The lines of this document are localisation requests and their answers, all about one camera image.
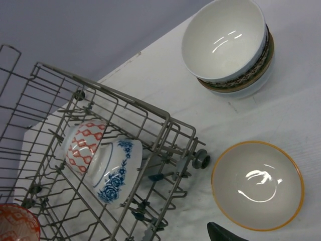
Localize blue zigzag bowl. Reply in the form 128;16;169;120
1;203;41;241

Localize grey wire dish rack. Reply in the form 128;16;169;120
1;44;211;240

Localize blue floral white bowl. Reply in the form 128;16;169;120
87;139;143;209

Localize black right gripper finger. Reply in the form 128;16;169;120
207;222;248;241

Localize red lattice bowl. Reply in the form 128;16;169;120
61;119;107;175

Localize red dotted pattern bowl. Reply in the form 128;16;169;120
197;26;274;92

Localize plain white bowl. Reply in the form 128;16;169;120
209;50;275;98

